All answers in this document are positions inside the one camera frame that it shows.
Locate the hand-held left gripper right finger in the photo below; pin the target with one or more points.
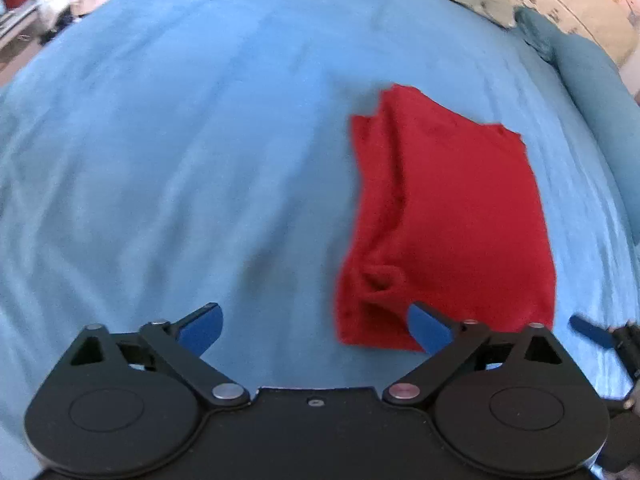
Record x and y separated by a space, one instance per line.
429 330

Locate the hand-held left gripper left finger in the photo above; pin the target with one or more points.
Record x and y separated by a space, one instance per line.
201 332

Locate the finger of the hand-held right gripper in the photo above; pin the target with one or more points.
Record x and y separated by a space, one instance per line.
590 332

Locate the red sweater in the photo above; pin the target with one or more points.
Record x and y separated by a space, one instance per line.
450 220

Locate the blue bed sheet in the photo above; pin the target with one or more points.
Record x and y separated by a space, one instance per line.
175 160

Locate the blue pillow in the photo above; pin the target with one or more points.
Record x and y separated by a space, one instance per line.
590 95

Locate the white shelf unit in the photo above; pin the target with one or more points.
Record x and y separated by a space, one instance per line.
30 15

